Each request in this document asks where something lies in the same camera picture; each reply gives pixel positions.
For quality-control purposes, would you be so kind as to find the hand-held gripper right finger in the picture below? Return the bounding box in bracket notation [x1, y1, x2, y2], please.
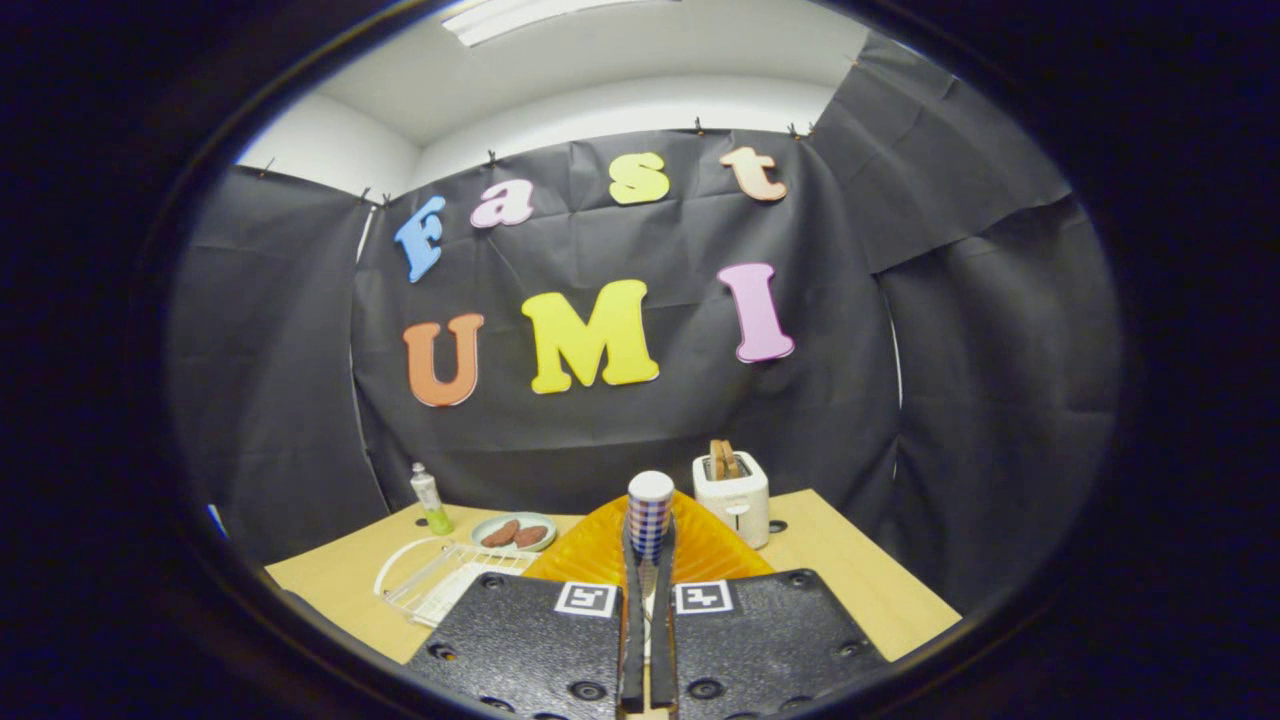
[650, 490, 891, 720]

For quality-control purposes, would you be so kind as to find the white wire dish rack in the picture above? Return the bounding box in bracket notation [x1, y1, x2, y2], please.
[374, 537, 543, 629]

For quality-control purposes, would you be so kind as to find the white toaster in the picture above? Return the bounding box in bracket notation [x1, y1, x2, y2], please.
[692, 450, 771, 551]

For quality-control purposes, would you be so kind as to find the ceiling light panel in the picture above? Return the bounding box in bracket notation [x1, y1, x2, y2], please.
[440, 0, 681, 48]

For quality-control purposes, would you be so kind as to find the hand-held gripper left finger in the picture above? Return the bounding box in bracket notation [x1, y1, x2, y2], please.
[405, 495, 649, 720]

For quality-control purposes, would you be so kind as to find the clear bottle with green liquid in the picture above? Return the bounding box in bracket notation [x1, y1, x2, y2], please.
[410, 462, 454, 536]

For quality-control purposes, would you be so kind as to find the white drip tray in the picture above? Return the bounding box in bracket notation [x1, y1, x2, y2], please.
[415, 560, 503, 627]

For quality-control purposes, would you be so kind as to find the blue checked handle spoon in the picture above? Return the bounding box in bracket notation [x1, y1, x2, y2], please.
[627, 470, 676, 663]

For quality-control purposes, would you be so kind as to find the small teal plate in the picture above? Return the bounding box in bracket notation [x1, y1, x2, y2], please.
[470, 512, 558, 553]

